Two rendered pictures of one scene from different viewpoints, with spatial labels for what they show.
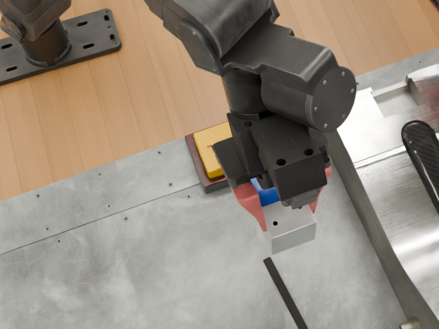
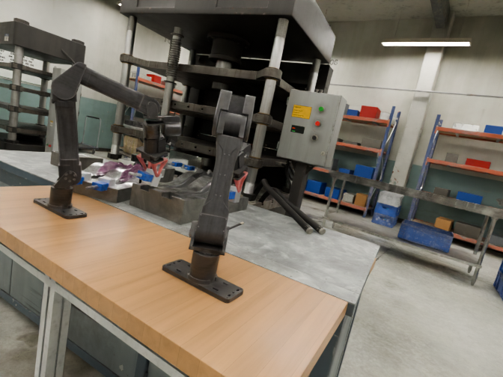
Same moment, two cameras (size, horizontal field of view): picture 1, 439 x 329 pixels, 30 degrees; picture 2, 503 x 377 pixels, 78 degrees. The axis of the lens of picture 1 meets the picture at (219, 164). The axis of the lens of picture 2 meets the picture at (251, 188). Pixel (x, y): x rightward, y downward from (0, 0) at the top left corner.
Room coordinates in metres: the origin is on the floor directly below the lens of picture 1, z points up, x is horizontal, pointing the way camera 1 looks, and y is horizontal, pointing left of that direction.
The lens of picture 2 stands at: (1.22, 0.67, 1.15)
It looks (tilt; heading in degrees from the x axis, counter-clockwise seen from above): 9 degrees down; 216
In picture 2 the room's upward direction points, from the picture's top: 12 degrees clockwise
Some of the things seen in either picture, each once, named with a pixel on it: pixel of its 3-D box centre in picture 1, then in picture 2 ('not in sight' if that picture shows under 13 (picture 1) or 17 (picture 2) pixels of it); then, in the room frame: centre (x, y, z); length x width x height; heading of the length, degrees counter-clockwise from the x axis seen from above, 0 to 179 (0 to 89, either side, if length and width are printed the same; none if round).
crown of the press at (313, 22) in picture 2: not in sight; (229, 48); (-0.54, -1.05, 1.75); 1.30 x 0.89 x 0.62; 100
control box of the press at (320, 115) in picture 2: not in sight; (290, 215); (-0.47, -0.22, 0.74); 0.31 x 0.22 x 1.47; 100
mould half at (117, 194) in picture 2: not in sight; (125, 176); (0.40, -0.64, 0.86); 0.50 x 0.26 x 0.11; 27
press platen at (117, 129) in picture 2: not in sight; (209, 155); (-0.52, -1.03, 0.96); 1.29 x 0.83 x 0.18; 100
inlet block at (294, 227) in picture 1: (270, 185); (225, 194); (0.37, -0.05, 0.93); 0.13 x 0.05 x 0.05; 10
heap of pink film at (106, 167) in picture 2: not in sight; (127, 167); (0.40, -0.64, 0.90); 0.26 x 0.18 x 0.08; 27
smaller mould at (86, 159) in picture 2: not in sight; (77, 161); (0.41, -1.10, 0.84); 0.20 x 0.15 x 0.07; 10
